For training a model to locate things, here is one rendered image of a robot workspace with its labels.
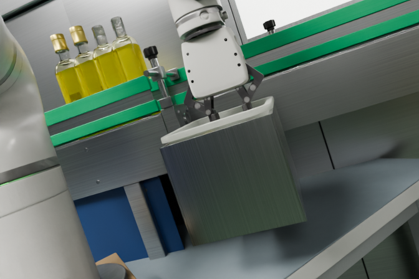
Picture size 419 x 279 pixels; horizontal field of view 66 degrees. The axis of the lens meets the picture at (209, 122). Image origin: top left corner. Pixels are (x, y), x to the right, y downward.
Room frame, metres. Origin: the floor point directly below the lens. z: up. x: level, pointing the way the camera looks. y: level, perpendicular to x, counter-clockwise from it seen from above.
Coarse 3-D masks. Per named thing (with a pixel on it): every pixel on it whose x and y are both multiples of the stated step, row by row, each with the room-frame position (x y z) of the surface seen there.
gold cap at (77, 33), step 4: (72, 28) 0.84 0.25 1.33; (76, 28) 0.84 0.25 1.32; (80, 28) 0.84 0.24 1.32; (72, 32) 0.84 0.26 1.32; (76, 32) 0.84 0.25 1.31; (80, 32) 0.84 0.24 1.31; (84, 32) 0.86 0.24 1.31; (72, 36) 0.84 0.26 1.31; (76, 36) 0.84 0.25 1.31; (80, 36) 0.84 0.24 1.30; (84, 36) 0.85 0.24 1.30; (76, 40) 0.84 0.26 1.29; (80, 40) 0.84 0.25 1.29; (84, 40) 0.84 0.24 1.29
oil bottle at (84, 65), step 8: (80, 56) 0.83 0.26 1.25; (88, 56) 0.82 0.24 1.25; (80, 64) 0.83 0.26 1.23; (88, 64) 0.82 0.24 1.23; (80, 72) 0.83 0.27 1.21; (88, 72) 0.82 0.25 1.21; (96, 72) 0.82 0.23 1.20; (80, 80) 0.83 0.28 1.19; (88, 80) 0.83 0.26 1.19; (96, 80) 0.82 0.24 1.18; (88, 88) 0.83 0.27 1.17; (96, 88) 0.82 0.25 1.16; (112, 128) 0.82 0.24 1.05
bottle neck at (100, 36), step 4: (92, 28) 0.83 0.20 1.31; (96, 28) 0.82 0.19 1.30; (100, 28) 0.83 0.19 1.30; (96, 32) 0.82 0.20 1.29; (100, 32) 0.83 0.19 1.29; (104, 32) 0.84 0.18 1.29; (96, 36) 0.82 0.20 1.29; (100, 36) 0.82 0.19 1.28; (104, 36) 0.83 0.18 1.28; (96, 40) 0.83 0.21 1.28; (100, 40) 0.82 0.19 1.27; (104, 40) 0.83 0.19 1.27
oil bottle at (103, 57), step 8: (96, 48) 0.82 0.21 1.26; (104, 48) 0.81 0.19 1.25; (96, 56) 0.81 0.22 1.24; (104, 56) 0.81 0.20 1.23; (112, 56) 0.81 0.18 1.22; (96, 64) 0.82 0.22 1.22; (104, 64) 0.81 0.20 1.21; (112, 64) 0.81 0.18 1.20; (104, 72) 0.81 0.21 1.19; (112, 72) 0.81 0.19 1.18; (104, 80) 0.81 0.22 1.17; (112, 80) 0.81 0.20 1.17; (120, 80) 0.81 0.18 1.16; (104, 88) 0.82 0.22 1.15; (136, 120) 0.81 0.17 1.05
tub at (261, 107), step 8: (256, 104) 0.64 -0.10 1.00; (264, 104) 0.44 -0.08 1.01; (272, 104) 0.48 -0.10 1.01; (224, 112) 0.65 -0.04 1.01; (232, 112) 0.65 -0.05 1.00; (240, 112) 0.64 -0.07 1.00; (248, 112) 0.43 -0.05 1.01; (256, 112) 0.43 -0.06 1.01; (264, 112) 0.44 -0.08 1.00; (200, 120) 0.66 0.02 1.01; (208, 120) 0.66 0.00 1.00; (216, 120) 0.44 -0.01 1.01; (224, 120) 0.44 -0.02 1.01; (232, 120) 0.44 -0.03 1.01; (240, 120) 0.44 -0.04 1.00; (184, 128) 0.57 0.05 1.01; (192, 128) 0.45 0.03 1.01; (200, 128) 0.45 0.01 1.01; (208, 128) 0.44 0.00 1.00; (216, 128) 0.45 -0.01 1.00; (168, 136) 0.46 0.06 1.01; (176, 136) 0.46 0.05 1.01; (184, 136) 0.45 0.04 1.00; (192, 136) 0.46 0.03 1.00
